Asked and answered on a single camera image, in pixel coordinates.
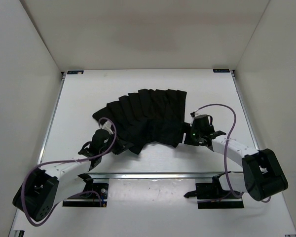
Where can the black pleated skirt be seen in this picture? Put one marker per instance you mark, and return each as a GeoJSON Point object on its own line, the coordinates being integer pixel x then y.
{"type": "Point", "coordinates": [147, 116]}

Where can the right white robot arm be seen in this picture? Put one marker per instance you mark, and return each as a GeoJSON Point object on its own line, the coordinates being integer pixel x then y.
{"type": "Point", "coordinates": [261, 176]}

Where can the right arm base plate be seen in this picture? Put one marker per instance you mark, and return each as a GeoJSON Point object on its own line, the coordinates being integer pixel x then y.
{"type": "Point", "coordinates": [208, 196]}

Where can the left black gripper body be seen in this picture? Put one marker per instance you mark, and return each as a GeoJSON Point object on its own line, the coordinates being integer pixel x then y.
{"type": "Point", "coordinates": [105, 148]}

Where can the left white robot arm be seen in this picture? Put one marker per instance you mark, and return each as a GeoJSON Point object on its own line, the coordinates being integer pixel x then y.
{"type": "Point", "coordinates": [50, 183]}

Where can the aluminium front rail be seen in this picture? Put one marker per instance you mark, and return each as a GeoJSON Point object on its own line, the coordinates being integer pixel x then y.
{"type": "Point", "coordinates": [160, 175]}

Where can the left corner label sticker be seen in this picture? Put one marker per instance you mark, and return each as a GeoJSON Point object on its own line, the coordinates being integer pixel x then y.
{"type": "Point", "coordinates": [75, 72]}

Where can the right corner label sticker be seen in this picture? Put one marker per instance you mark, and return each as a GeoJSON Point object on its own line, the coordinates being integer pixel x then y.
{"type": "Point", "coordinates": [221, 70]}

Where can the corner label sticker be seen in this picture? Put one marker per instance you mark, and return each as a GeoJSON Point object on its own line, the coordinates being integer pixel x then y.
{"type": "Point", "coordinates": [75, 72]}
{"type": "Point", "coordinates": [221, 70]}

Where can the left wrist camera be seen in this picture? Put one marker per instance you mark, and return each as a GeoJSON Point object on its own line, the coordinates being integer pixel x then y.
{"type": "Point", "coordinates": [107, 126]}

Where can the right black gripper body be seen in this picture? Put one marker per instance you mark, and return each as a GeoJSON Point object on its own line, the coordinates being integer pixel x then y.
{"type": "Point", "coordinates": [197, 134]}

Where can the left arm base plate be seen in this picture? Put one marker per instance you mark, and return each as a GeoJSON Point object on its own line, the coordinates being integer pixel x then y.
{"type": "Point", "coordinates": [94, 194]}

